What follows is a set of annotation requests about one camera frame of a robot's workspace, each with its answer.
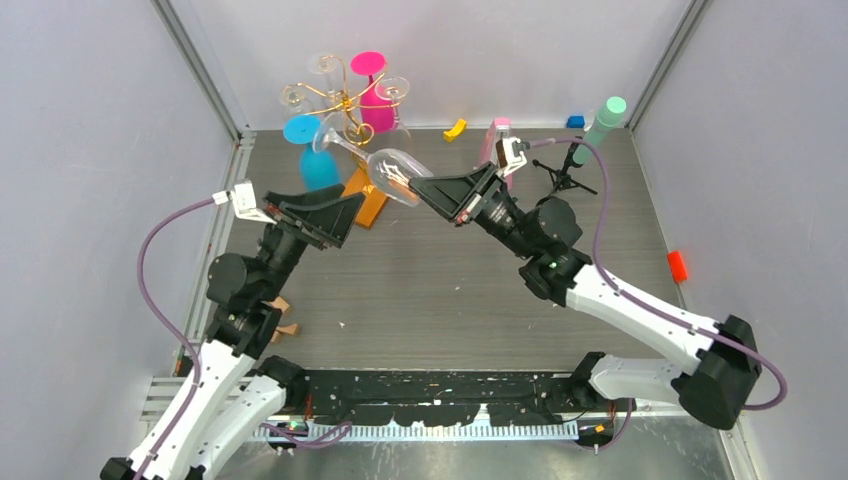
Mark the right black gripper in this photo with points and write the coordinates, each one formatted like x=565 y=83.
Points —
x=461 y=199

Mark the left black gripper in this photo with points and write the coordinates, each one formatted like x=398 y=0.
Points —
x=324 y=219

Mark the blue wine glass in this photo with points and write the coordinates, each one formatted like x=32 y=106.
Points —
x=318 y=168

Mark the clear wine glass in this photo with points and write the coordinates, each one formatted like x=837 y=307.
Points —
x=390 y=170
x=333 y=95
x=394 y=89

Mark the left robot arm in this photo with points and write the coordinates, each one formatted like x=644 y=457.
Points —
x=232 y=388

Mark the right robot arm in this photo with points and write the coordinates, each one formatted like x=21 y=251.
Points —
x=708 y=367

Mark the orange wooden rack base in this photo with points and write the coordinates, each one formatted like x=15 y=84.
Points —
x=375 y=200

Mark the clear wine glass back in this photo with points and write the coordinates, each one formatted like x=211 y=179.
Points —
x=333 y=95

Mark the pink wine glass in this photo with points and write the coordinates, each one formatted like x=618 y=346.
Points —
x=374 y=110

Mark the yellow block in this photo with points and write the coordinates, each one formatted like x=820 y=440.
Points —
x=455 y=131

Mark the black tripod mic stand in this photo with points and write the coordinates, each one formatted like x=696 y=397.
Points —
x=561 y=178

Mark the curved wooden block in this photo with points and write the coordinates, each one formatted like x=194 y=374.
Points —
x=282 y=331

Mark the blue block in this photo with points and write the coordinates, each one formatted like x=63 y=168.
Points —
x=575 y=122

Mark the red block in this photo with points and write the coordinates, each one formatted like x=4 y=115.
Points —
x=677 y=267

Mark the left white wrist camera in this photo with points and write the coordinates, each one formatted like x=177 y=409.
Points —
x=241 y=196

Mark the gold wire glass rack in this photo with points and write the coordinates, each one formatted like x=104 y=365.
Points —
x=358 y=132

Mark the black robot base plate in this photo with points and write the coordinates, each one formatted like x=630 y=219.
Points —
x=444 y=398

